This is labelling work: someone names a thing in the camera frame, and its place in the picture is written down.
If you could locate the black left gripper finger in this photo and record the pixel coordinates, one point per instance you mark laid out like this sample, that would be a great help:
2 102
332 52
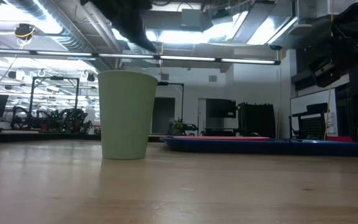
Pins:
126 18

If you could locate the pale green cup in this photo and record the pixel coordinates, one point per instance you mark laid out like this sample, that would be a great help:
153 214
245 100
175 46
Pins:
126 118

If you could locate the blue plastic tray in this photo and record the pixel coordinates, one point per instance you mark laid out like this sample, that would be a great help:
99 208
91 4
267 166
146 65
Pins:
259 147

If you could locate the long LED light bar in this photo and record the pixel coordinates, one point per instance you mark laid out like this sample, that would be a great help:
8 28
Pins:
129 56

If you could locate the ceiling air unit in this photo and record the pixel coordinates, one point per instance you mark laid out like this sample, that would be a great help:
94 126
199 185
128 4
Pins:
192 19

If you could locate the whiteboard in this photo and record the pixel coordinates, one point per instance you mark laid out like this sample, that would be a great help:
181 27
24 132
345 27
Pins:
306 99

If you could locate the black pegboard cart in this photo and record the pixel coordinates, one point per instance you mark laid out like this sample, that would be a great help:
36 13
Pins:
312 124

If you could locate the red bin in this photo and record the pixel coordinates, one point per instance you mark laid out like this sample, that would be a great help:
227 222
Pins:
340 139

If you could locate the grey doorway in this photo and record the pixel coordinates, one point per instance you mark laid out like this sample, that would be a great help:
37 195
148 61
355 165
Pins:
165 115

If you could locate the black cabinet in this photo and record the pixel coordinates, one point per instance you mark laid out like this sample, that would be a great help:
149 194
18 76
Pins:
256 119

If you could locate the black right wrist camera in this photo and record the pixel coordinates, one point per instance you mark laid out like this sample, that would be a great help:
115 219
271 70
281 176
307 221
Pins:
323 72

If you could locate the silver air duct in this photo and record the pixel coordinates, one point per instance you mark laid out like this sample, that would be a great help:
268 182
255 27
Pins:
73 34

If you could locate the black metal frame stand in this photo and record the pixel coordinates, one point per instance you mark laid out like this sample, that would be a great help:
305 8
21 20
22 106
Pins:
179 93

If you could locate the wide black metal frame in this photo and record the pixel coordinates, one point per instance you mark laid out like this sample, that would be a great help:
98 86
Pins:
54 79

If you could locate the square wall vent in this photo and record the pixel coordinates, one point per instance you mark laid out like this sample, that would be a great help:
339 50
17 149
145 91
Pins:
212 78

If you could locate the dark wall screen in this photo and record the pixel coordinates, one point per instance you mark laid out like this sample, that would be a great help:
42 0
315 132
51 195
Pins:
221 108

